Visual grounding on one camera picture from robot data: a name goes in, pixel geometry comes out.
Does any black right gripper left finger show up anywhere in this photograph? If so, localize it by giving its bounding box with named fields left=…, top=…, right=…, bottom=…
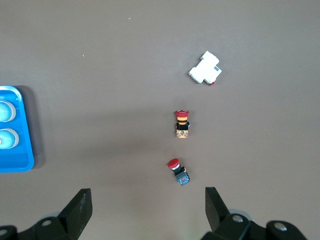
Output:
left=0, top=188, right=93, bottom=240

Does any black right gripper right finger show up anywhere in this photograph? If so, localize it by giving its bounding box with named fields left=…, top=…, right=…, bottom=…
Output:
left=201, top=186, right=309, bottom=240

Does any blue dome desk bell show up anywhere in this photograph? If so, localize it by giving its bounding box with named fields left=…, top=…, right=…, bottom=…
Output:
left=0, top=100, right=17, bottom=123
left=0, top=127, right=20, bottom=150

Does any blue plastic tray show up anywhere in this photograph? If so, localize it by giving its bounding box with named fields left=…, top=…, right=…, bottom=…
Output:
left=0, top=85, right=35, bottom=174

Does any red push button grey base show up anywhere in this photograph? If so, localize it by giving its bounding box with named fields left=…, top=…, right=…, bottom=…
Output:
left=166, top=157, right=191, bottom=187

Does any red emergency stop orange base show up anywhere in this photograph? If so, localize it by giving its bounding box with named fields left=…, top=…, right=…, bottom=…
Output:
left=173, top=109, right=191, bottom=140

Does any white circuit breaker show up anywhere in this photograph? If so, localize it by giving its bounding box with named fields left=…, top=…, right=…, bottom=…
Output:
left=187, top=50, right=223, bottom=86

